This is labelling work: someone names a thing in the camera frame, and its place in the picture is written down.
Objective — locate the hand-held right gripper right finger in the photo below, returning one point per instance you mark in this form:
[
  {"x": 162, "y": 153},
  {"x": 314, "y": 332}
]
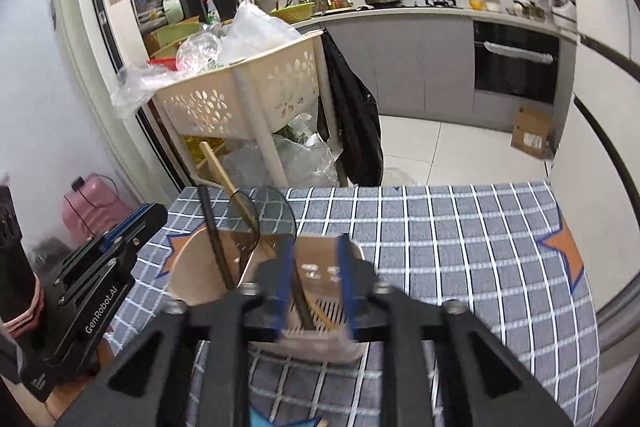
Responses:
[{"x": 344, "y": 267}]

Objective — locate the red-capped dish soap bottle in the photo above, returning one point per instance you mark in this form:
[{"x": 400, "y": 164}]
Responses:
[{"x": 212, "y": 9}]

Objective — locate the green plastic colander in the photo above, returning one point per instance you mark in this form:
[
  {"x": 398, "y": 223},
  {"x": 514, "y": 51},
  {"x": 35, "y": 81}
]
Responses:
[{"x": 292, "y": 12}]

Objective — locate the pink plastic stool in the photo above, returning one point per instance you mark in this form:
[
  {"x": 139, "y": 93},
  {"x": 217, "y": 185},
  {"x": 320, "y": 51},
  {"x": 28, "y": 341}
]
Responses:
[{"x": 95, "y": 212}]

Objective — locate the blue checked star tablecloth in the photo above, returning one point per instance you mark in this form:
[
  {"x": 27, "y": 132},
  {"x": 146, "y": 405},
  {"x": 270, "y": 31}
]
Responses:
[{"x": 450, "y": 257}]

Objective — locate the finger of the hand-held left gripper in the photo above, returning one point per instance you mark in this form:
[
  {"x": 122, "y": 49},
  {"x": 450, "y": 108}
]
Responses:
[{"x": 127, "y": 224}]

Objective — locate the grey kitchen counter cabinet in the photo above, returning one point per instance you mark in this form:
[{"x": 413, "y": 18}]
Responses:
[{"x": 400, "y": 57}]

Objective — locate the black ribbed appliance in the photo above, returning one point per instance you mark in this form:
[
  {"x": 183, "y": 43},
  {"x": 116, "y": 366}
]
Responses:
[{"x": 15, "y": 257}]

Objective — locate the clear plastic bags under basket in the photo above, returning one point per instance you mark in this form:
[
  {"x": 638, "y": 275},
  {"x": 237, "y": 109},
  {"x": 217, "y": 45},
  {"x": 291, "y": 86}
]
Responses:
[{"x": 300, "y": 157}]

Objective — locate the black built-in oven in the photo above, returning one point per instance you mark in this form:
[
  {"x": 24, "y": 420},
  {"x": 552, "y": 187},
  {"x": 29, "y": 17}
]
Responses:
[{"x": 515, "y": 62}]

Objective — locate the beige plastic utensil holder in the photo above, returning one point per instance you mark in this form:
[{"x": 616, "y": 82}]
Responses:
[{"x": 200, "y": 267}]

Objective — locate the cardboard box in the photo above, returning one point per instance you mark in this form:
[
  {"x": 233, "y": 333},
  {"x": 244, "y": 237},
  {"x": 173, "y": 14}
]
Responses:
[{"x": 532, "y": 132}]

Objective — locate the black chopstick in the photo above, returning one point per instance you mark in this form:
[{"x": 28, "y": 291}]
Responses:
[{"x": 216, "y": 239}]

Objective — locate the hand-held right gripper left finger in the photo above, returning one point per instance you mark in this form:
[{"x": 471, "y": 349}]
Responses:
[{"x": 286, "y": 272}]

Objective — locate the black hanging bag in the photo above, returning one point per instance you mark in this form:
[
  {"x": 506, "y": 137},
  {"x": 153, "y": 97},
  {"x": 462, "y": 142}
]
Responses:
[{"x": 352, "y": 122}]

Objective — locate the small metal pot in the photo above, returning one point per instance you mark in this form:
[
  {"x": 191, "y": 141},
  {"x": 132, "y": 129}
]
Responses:
[{"x": 525, "y": 9}]

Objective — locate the beige flower-hole basket rack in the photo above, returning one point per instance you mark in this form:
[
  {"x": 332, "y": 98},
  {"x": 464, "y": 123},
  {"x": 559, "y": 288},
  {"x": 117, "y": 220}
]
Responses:
[{"x": 210, "y": 102}]

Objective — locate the yellow oil bottle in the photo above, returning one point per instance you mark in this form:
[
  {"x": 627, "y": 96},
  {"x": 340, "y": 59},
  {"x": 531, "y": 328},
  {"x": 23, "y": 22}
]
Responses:
[{"x": 195, "y": 152}]

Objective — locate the crumpled clear plastic bag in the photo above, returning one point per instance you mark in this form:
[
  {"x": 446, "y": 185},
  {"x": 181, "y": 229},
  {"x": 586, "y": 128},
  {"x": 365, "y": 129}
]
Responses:
[{"x": 150, "y": 79}]

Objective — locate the yellow bowl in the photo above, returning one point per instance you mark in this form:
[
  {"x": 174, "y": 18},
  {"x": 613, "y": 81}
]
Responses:
[{"x": 477, "y": 4}]

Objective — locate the plain wooden chopstick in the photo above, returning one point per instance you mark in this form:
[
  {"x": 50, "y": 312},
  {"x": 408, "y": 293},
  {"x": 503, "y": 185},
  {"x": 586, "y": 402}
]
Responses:
[{"x": 235, "y": 199}]

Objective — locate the large whitish plastic bag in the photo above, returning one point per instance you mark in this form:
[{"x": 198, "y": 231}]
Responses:
[{"x": 260, "y": 34}]

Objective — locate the white rice cooker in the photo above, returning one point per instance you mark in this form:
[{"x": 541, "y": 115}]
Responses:
[{"x": 565, "y": 9}]

